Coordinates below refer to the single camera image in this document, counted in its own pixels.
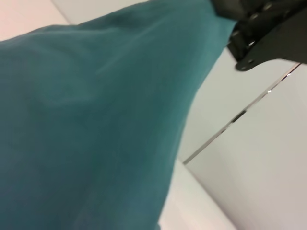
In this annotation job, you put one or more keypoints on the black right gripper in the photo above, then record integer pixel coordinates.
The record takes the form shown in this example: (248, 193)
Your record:
(275, 33)

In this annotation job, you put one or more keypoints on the blue t-shirt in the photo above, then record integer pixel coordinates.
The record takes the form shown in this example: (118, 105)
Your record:
(96, 119)

